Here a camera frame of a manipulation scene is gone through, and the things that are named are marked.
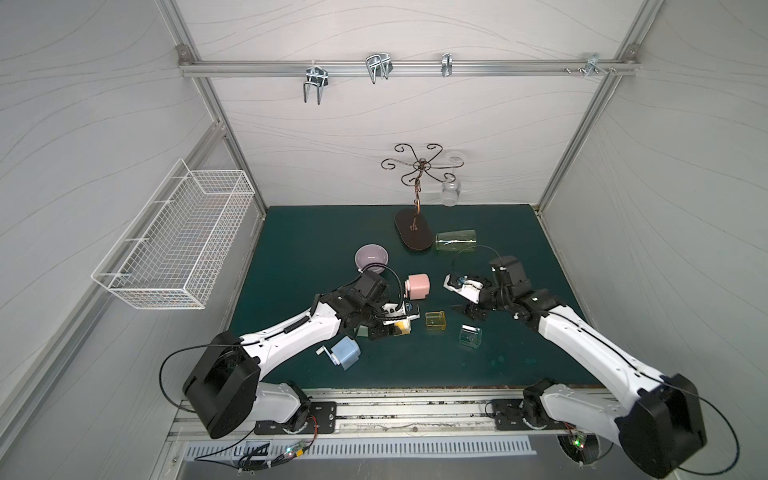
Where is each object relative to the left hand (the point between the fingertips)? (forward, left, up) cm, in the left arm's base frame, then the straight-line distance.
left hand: (398, 320), depth 81 cm
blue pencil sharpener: (-8, +14, -2) cm, 16 cm away
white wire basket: (+6, +53, +22) cm, 58 cm away
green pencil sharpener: (-5, +9, +5) cm, 11 cm away
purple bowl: (+25, +9, -3) cm, 27 cm away
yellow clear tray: (+4, -12, -9) cm, 16 cm away
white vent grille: (-30, +33, +5) cm, 45 cm away
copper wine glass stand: (+41, -5, -4) cm, 41 cm away
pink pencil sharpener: (+12, -6, -2) cm, 14 cm away
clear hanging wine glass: (+41, -17, +13) cm, 46 cm away
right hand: (+8, -17, +5) cm, 19 cm away
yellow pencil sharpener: (-3, -2, +3) cm, 5 cm away
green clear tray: (0, -22, -11) cm, 25 cm away
